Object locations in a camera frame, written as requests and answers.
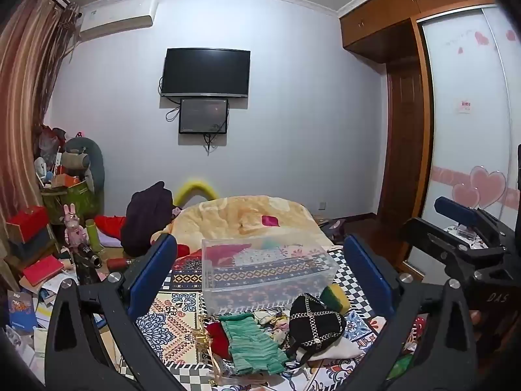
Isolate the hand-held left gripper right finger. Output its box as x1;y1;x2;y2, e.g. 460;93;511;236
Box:
343;234;479;391

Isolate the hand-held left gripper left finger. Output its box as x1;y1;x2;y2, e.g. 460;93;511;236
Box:
45;234;192;391

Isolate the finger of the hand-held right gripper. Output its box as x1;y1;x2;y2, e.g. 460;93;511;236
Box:
434;196;514;247
404;218;505;272

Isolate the yellow green sponge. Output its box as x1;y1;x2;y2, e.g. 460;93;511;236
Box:
319;285;351;315

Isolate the black chain-trimmed bag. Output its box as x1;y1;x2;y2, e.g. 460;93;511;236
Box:
286;293;347;362

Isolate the white cloth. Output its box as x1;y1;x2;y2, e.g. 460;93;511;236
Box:
307;337;365;362

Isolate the gold strap accessory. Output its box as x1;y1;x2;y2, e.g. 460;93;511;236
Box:
194;329;218;387

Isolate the red cloth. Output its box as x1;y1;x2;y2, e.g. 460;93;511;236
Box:
205;322;232;360

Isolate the clear plastic storage box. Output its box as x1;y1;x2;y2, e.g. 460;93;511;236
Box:
201;234;340;316

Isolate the floral scrunchie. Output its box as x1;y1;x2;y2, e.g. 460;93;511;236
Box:
254;310;291;348

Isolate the green knit cloth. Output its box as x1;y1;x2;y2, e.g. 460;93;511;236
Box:
219;313;289;376

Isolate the patterned bed sheet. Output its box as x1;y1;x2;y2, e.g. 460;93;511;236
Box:
132;248;410;391

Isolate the dark jacket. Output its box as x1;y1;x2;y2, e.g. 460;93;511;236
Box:
125;181;178;258

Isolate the grey purple backpack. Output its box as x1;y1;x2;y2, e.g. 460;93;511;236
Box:
317;218;347;246

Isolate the red pillow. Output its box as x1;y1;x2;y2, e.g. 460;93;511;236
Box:
95;216;128;239

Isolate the black cylindrical device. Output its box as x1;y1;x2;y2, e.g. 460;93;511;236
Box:
72;243;103;284

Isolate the green bottle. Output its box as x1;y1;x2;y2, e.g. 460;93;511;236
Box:
85;219;103;255

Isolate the white heart-print wardrobe door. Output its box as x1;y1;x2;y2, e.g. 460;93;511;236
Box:
407;4;521;273

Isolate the wooden door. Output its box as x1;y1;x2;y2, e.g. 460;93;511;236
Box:
376;58;433;250

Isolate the pink rabbit doll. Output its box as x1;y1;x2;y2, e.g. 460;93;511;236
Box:
63;204;89;250

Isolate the yellow foam tube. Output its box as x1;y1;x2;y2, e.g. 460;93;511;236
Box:
175;177;221;207

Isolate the green storage box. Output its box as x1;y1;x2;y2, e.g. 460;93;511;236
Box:
42;181;101;225

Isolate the yellow fleece blanket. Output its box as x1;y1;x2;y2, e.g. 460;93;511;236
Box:
152;195;335;255

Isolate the red book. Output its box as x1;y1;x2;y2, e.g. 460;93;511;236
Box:
22;255;65;288

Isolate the blue booklet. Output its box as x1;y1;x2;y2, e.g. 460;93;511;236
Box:
7;290;40;337

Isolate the red box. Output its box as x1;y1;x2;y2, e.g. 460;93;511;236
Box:
6;206;50;244

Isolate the grey plush toy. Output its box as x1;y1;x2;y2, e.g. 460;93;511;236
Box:
63;135;106;195

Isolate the white blue plush toy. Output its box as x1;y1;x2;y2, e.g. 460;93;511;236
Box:
34;157;54;182

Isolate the red plastic bag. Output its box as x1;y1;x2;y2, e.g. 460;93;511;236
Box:
38;126;66;160

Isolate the small black monitor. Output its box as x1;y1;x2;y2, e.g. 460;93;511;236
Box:
179;98;229;135

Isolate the wooden overhead cabinet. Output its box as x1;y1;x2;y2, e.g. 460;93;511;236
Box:
339;0;505;65

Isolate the striped brown curtain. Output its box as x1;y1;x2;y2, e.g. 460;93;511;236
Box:
0;0;81;283

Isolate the white air conditioner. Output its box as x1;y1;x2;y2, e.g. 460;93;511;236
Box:
78;0;159;42

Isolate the black wall television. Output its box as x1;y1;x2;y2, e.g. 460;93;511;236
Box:
160;48;251;99

